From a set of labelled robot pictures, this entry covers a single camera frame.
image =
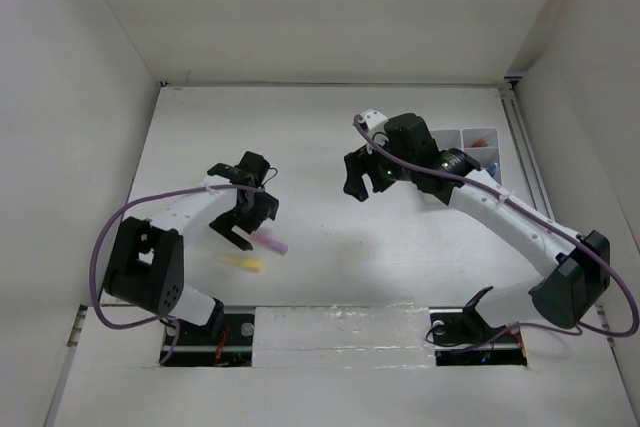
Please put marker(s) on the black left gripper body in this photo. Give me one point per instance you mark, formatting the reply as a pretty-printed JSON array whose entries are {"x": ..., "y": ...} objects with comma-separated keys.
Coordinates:
[{"x": 256, "y": 212}]

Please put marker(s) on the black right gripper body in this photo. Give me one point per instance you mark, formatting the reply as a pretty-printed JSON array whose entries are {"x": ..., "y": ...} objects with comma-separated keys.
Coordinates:
[{"x": 385, "y": 173}]

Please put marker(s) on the yellow highlighter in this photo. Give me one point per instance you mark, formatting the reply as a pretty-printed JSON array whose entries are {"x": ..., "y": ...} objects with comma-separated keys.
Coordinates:
[{"x": 248, "y": 264}]

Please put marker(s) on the pink highlighter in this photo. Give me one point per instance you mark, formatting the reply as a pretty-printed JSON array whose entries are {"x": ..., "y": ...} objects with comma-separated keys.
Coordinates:
[{"x": 270, "y": 243}]

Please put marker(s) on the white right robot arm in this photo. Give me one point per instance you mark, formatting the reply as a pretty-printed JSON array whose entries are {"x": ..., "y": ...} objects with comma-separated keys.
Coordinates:
[{"x": 569, "y": 267}]

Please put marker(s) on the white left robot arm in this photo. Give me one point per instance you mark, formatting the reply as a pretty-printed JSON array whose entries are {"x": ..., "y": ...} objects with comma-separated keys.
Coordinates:
[{"x": 146, "y": 267}]

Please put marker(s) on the white divided organizer left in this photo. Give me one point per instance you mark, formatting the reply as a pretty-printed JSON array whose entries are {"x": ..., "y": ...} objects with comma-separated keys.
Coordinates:
[{"x": 448, "y": 139}]

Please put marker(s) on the white divided organizer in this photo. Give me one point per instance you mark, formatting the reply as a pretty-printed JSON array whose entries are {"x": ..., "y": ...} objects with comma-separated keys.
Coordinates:
[
  {"x": 448, "y": 139},
  {"x": 484, "y": 156}
]

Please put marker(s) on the white divided organizer right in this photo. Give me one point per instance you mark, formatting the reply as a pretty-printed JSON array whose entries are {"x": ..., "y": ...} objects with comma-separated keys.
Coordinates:
[{"x": 484, "y": 156}]

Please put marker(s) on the blue capped glue bottle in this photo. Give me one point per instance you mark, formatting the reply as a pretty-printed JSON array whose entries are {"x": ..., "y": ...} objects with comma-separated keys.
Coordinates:
[{"x": 493, "y": 170}]

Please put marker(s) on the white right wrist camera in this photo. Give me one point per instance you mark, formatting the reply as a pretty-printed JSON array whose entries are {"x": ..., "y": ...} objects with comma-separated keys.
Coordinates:
[{"x": 371, "y": 122}]

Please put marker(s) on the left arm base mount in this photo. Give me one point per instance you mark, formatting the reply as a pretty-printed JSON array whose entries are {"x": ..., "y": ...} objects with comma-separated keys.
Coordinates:
[{"x": 191, "y": 346}]

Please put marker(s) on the aluminium rail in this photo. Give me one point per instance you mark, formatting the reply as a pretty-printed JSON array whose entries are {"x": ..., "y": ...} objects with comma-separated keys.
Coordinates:
[{"x": 523, "y": 147}]

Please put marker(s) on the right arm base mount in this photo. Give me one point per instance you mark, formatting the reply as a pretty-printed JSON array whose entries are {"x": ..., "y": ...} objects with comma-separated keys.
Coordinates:
[{"x": 461, "y": 337}]

